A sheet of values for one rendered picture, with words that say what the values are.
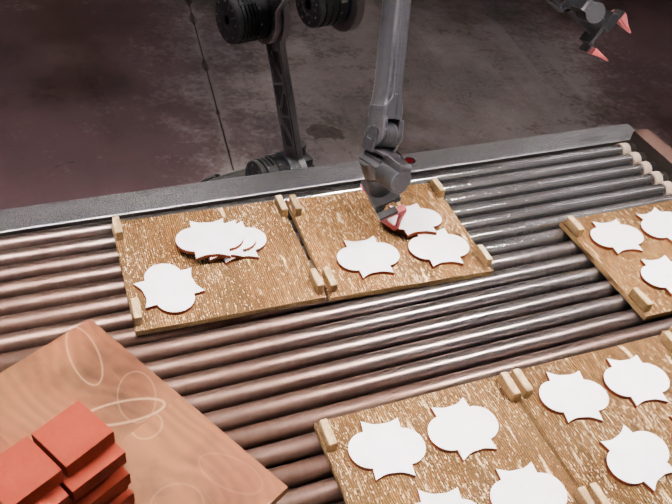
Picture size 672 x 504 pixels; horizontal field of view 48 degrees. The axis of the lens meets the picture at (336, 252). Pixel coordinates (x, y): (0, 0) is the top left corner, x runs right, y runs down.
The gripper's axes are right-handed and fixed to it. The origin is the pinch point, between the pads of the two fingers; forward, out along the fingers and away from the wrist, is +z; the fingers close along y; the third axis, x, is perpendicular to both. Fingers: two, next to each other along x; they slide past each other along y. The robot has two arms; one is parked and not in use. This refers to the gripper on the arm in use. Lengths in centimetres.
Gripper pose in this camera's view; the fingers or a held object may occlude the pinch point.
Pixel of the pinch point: (387, 214)
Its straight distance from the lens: 185.3
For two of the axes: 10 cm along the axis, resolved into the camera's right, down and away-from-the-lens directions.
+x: -9.1, 4.1, -0.4
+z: 2.5, 6.3, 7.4
